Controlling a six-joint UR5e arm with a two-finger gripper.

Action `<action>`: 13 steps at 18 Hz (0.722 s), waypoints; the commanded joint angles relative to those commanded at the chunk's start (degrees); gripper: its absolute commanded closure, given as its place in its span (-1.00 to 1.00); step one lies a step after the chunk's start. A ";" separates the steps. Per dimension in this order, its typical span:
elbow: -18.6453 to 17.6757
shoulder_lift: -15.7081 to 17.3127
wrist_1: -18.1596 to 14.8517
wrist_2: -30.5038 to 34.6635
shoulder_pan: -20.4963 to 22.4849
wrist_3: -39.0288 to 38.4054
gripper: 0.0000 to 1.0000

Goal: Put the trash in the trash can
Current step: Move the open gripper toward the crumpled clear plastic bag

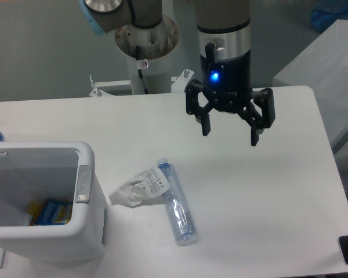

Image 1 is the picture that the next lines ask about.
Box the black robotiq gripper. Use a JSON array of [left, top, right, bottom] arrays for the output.
[[185, 42, 276, 146]]

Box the white plastic wrapper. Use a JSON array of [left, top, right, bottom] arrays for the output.
[[109, 166, 171, 208]]

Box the clear crushed plastic bottle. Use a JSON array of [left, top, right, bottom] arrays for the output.
[[157, 158, 197, 246]]

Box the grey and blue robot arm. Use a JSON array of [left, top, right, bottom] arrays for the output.
[[79, 1, 276, 145]]

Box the white plastic trash can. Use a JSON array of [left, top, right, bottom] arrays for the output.
[[0, 141, 107, 263]]

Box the white covered box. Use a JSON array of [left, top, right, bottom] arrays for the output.
[[273, 20, 348, 153]]

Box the blue bag in background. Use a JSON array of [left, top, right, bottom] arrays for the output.
[[310, 1, 348, 32]]

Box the blue and yellow packet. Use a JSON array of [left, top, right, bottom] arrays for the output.
[[28, 199, 73, 226]]

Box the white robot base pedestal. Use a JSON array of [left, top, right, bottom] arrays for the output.
[[88, 14, 195, 98]]

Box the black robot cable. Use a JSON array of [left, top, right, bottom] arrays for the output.
[[135, 45, 150, 95]]

